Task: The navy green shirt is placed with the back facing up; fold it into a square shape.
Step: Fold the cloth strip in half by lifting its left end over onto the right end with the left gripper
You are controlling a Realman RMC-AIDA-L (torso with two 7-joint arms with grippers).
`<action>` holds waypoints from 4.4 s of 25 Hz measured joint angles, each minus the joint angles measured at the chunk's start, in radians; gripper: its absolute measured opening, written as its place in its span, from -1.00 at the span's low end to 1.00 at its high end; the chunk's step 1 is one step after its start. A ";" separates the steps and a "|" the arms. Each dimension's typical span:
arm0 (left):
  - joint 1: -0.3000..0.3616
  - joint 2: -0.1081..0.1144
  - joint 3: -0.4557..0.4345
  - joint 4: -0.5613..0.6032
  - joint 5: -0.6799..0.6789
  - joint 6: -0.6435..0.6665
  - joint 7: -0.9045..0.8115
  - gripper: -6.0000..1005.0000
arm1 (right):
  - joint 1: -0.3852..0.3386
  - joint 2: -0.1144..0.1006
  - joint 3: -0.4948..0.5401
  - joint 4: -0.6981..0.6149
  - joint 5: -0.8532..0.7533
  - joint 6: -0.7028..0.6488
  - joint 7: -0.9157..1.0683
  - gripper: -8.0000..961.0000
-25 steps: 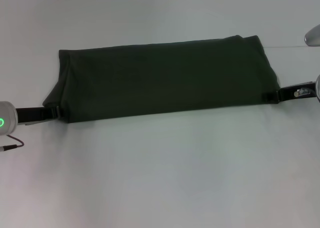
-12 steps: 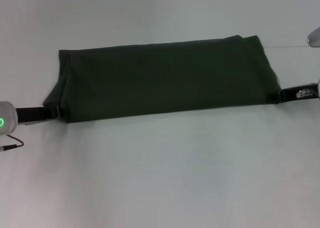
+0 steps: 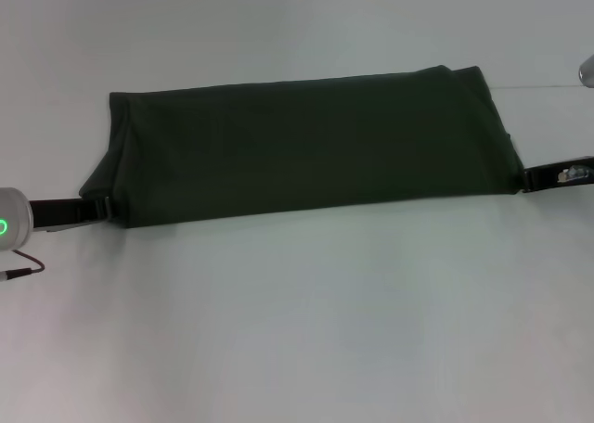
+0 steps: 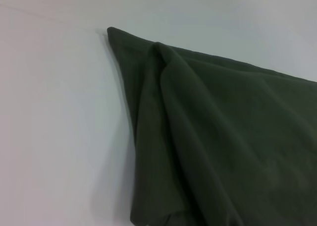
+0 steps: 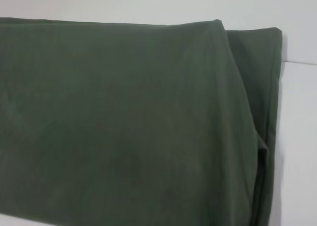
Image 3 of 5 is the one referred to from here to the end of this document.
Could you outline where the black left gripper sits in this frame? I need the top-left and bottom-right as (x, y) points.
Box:
(26, 195), (116, 234)

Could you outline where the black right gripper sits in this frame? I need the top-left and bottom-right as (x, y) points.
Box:
(520, 154), (594, 194)

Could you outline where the dark green printed shirt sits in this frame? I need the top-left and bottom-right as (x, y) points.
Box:
(78, 64), (526, 230)

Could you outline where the left arm cable with plug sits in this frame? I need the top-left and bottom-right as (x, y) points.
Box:
(0, 250), (46, 283)

